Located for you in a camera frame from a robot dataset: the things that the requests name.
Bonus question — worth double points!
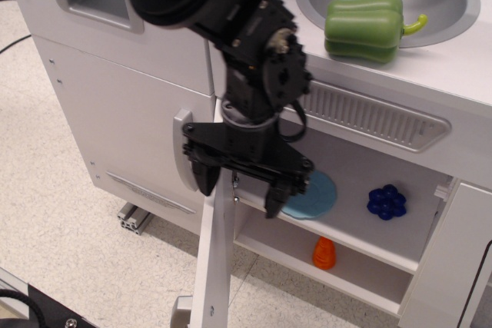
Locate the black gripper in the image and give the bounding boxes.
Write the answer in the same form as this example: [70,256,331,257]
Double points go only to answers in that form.
[182,123,314,219]

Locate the white cabinet door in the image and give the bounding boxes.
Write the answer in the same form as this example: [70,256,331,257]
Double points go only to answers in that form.
[398,182,491,327]
[189,98,237,328]

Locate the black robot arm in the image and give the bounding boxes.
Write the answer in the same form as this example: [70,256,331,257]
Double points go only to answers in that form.
[129,0,314,218]

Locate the white toy kitchen cabinet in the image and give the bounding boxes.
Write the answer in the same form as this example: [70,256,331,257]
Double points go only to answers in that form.
[235,0,491,322]

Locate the light blue toy plate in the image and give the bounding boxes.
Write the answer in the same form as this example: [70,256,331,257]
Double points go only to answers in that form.
[281,171,337,220]

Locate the silver fridge emblem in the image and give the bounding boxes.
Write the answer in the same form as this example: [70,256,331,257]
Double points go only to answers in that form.
[106,171,196,214]

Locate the orange toy carrot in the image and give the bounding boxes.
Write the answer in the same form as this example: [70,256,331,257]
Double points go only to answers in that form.
[312,237,337,270]

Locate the aluminium extrusion foot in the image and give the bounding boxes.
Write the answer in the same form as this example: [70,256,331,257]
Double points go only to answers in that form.
[117,202,154,235]

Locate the blue toy grapes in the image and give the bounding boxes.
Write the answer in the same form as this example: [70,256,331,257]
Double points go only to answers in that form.
[367,184,407,220]

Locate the white toy fridge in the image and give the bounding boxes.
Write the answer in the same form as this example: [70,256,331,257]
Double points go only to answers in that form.
[17,0,216,233]

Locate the grey vent panel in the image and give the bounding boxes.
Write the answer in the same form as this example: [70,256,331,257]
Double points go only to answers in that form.
[301,81,451,152]

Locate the green toy bell pepper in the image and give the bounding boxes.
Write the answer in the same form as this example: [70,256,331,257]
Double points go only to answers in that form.
[324,0,428,64]

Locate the grey fridge door handle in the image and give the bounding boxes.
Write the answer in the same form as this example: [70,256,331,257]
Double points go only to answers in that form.
[172,108,198,192]

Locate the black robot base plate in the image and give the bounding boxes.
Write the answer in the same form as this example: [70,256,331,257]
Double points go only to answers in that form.
[1,285,96,328]

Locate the black floor cable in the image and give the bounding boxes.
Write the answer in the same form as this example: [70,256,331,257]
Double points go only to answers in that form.
[0,0,32,55]

